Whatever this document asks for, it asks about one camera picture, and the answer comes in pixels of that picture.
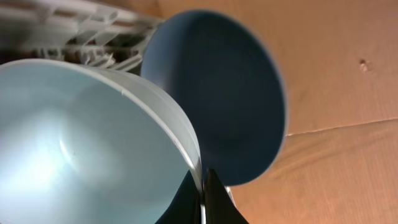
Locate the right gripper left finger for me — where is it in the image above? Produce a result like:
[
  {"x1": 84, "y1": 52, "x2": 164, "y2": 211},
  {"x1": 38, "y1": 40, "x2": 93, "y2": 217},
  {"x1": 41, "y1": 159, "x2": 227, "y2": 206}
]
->
[{"x1": 155, "y1": 171, "x2": 201, "y2": 224}]

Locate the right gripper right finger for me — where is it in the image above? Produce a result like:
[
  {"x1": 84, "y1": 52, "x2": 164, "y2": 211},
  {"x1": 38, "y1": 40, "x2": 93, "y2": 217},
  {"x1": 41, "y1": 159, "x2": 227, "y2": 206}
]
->
[{"x1": 204, "y1": 169, "x2": 248, "y2": 224}]

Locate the grey plastic dishwasher rack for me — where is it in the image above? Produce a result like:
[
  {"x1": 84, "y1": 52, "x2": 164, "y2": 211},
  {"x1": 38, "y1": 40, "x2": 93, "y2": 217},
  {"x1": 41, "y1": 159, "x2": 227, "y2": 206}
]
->
[{"x1": 1, "y1": 1, "x2": 163, "y2": 74}]

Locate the light blue bowl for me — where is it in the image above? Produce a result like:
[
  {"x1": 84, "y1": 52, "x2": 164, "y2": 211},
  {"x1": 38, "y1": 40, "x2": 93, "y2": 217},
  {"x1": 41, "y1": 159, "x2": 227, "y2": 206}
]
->
[{"x1": 1, "y1": 59, "x2": 202, "y2": 223}]

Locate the dark blue plate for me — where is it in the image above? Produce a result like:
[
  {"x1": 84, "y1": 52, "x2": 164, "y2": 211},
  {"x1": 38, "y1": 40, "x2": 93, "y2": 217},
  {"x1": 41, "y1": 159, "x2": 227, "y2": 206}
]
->
[{"x1": 141, "y1": 10, "x2": 289, "y2": 186}]

